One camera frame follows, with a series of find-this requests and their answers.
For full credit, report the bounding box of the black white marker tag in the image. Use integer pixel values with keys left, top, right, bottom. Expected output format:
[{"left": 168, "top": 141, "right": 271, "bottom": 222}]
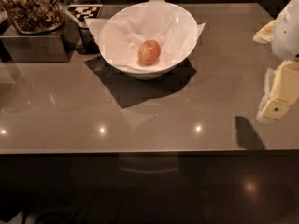
[{"left": 66, "top": 4, "right": 103, "bottom": 21}]

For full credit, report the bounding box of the white bowl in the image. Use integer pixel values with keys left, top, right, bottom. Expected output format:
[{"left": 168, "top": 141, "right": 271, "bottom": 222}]
[{"left": 97, "top": 1, "right": 199, "bottom": 80}]

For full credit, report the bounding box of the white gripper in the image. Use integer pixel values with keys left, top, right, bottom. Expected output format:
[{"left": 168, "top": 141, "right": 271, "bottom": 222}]
[{"left": 253, "top": 0, "right": 299, "bottom": 124}]

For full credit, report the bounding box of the white paper liner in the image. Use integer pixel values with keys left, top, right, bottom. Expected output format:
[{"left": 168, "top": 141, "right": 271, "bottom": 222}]
[{"left": 84, "top": 0, "right": 206, "bottom": 72}]

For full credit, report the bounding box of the red yellow apple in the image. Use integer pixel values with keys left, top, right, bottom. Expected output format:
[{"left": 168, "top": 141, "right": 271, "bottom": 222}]
[{"left": 137, "top": 40, "right": 161, "bottom": 65}]

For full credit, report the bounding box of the dark metal box stand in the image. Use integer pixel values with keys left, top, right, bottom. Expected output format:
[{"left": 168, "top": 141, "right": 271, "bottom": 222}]
[{"left": 0, "top": 18, "right": 80, "bottom": 63}]

